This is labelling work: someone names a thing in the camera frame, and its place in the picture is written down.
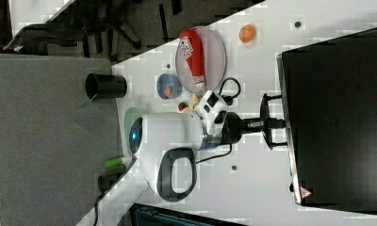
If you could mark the yellow banana toy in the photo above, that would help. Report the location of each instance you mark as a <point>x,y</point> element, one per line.
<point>194,100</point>

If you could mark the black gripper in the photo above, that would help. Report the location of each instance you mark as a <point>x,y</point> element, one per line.
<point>235,127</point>

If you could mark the blue small bowl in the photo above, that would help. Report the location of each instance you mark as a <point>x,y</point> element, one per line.
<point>166,80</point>

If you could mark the red ketchup bottle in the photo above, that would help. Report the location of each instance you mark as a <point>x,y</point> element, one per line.
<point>192,49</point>

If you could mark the black cylindrical cup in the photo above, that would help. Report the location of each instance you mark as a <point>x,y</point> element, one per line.
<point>103,86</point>

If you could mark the grey round plate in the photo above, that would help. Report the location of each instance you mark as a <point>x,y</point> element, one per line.
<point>214,62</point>

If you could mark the red strawberry toy in bowl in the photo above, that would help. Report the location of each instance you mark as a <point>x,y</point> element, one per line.
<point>168,92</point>

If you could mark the green marker pen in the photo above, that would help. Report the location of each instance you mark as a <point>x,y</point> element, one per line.
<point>117,162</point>

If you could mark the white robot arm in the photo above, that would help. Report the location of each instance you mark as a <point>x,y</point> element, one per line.
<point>157,140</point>

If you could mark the red strawberry toy on table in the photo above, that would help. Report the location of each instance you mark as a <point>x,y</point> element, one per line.
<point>182,106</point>

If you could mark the orange fruit toy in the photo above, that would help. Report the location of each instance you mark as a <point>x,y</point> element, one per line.
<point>247,33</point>

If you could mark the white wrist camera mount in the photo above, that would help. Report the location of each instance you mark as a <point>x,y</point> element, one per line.
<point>212,109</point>

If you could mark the black toaster oven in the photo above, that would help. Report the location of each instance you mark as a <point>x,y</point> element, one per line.
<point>329,98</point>

